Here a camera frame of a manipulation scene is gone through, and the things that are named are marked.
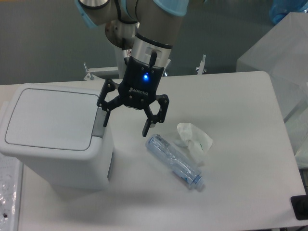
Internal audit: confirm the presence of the crushed clear plastic bottle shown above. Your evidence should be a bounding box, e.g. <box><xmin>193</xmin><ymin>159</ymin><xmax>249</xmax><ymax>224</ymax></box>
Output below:
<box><xmin>145</xmin><ymin>134</ymin><xmax>205</xmax><ymax>191</ymax></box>

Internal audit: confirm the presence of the black device at edge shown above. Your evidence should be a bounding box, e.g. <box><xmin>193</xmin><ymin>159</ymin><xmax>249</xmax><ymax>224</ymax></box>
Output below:
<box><xmin>291</xmin><ymin>195</ymin><xmax>308</xmax><ymax>220</ymax></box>

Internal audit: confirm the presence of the crumpled white tissue paper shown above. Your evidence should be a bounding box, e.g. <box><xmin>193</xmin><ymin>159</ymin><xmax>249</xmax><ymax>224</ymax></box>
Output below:
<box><xmin>174</xmin><ymin>123</ymin><xmax>213</xmax><ymax>166</ymax></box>

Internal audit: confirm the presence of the translucent plastic box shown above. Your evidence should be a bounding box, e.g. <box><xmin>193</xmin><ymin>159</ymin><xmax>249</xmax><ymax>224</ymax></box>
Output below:
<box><xmin>236</xmin><ymin>13</ymin><xmax>308</xmax><ymax>153</ymax></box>

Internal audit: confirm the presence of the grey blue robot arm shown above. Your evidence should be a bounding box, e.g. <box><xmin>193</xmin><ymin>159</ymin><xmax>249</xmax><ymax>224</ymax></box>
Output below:
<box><xmin>75</xmin><ymin>0</ymin><xmax>189</xmax><ymax>136</ymax></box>

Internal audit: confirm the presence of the white push-lid trash can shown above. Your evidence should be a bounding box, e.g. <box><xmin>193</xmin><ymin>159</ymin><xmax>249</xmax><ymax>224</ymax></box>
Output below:
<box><xmin>0</xmin><ymin>84</ymin><xmax>114</xmax><ymax>190</ymax></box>

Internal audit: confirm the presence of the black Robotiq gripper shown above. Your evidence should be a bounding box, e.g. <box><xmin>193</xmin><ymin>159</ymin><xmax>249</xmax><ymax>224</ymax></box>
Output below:
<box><xmin>97</xmin><ymin>57</ymin><xmax>169</xmax><ymax>137</ymax></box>

